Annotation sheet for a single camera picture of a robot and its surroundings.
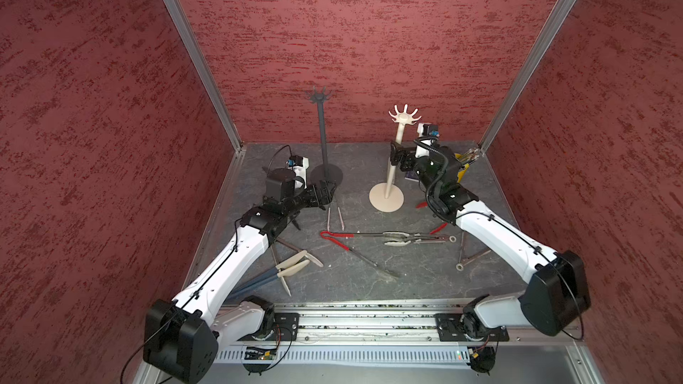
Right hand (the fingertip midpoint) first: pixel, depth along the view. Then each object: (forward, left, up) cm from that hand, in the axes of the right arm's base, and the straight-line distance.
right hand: (403, 145), depth 78 cm
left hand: (-10, +25, -8) cm, 28 cm away
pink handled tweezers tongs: (-11, +20, -29) cm, 37 cm away
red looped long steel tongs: (-28, +5, -31) cm, 42 cm away
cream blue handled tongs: (-27, +37, -26) cm, 52 cm away
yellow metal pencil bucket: (+8, -27, -18) cm, 34 cm away
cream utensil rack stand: (+1, +1, -30) cm, 31 cm away
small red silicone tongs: (-14, -15, -28) cm, 34 cm away
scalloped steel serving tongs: (-16, 0, -32) cm, 36 cm away
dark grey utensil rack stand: (+12, +27, -26) cm, 39 cm away
